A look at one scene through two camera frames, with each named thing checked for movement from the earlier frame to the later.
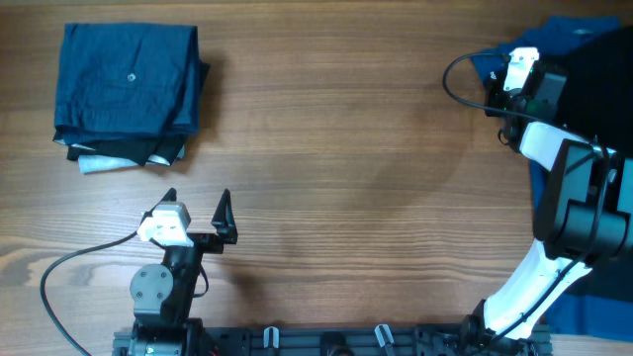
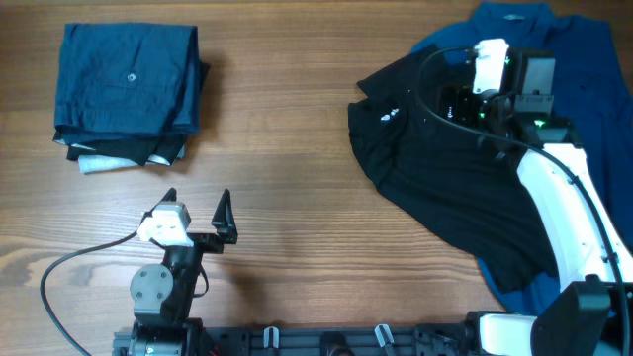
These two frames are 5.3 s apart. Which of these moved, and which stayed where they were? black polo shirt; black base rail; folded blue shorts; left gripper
Moved: black polo shirt
Stayed: black base rail; folded blue shorts; left gripper
